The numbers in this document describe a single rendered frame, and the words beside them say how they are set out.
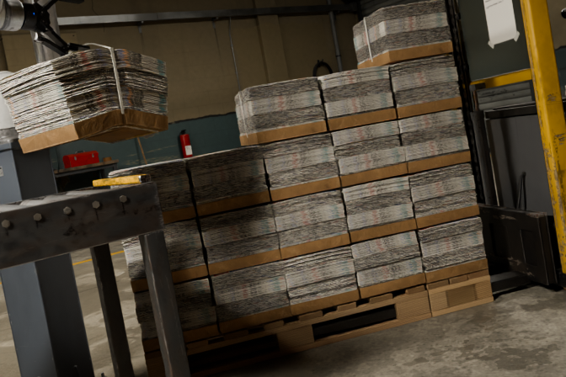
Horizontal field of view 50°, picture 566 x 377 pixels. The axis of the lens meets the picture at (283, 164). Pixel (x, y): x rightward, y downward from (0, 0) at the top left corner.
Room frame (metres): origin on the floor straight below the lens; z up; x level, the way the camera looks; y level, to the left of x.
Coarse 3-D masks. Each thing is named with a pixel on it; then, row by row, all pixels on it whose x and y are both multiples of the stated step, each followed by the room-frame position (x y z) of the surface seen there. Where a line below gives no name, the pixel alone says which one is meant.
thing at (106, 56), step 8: (104, 56) 1.77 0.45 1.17; (120, 56) 1.82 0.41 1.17; (104, 64) 1.76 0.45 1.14; (112, 64) 1.79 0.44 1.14; (120, 64) 1.81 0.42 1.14; (112, 72) 1.78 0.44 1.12; (120, 72) 1.81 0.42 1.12; (112, 80) 1.78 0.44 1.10; (120, 80) 1.80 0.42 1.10; (112, 88) 1.78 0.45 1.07; (120, 88) 1.80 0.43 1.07; (112, 96) 1.77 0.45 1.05
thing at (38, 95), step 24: (24, 72) 1.71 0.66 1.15; (48, 72) 1.64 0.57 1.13; (72, 72) 1.67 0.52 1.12; (96, 72) 1.74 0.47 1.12; (24, 96) 1.75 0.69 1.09; (48, 96) 1.69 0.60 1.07; (72, 96) 1.67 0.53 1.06; (96, 96) 1.73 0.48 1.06; (24, 120) 1.79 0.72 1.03; (48, 120) 1.72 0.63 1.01; (72, 120) 1.65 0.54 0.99
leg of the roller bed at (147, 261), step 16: (144, 240) 1.47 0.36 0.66; (160, 240) 1.48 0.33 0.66; (144, 256) 1.49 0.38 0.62; (160, 256) 1.48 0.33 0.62; (160, 272) 1.48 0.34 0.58; (160, 288) 1.47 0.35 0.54; (160, 304) 1.47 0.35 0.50; (176, 304) 1.49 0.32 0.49; (160, 320) 1.47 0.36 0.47; (176, 320) 1.49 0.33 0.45; (160, 336) 1.49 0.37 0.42; (176, 336) 1.48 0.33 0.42; (176, 352) 1.48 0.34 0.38; (176, 368) 1.47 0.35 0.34
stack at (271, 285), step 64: (384, 128) 2.48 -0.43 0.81; (192, 192) 2.42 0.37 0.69; (256, 192) 2.36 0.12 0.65; (320, 192) 2.44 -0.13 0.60; (384, 192) 2.46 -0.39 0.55; (128, 256) 2.24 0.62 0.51; (192, 256) 2.29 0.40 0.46; (320, 256) 2.40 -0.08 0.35; (384, 256) 2.45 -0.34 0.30; (192, 320) 2.29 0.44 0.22; (320, 320) 2.38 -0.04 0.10
